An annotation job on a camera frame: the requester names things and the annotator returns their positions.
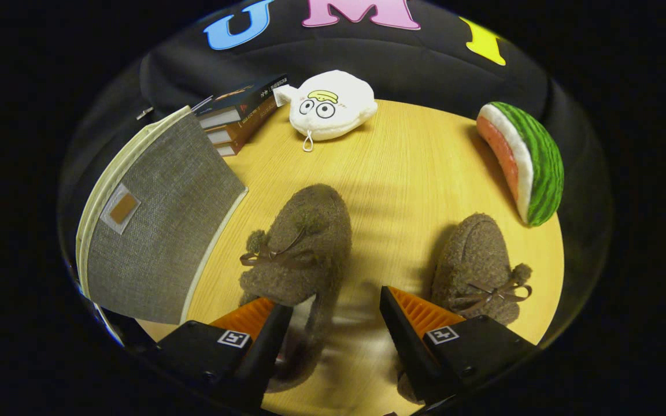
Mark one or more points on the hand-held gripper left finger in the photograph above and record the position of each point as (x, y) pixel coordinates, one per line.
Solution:
(263, 358)

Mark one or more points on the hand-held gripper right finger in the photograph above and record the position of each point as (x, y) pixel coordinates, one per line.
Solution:
(411, 352)

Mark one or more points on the brown fuzzy shoe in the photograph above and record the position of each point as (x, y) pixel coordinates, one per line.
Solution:
(304, 242)
(477, 254)

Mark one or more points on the grey fabric storage box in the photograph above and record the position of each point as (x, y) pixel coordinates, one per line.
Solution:
(159, 231)

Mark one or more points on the brown book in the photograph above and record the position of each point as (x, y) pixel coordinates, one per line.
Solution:
(246, 124)
(240, 141)

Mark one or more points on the watermelon slice plush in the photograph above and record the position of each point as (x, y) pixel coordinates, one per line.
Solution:
(541, 167)

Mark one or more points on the white plush toy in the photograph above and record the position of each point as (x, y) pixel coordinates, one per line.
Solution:
(333, 104)

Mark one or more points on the dark hardcover book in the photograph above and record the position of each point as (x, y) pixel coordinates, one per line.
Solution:
(240, 95)

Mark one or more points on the white clip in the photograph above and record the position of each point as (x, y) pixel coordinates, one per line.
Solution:
(144, 112)

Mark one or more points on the black backdrop cloth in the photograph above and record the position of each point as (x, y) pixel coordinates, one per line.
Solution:
(425, 63)

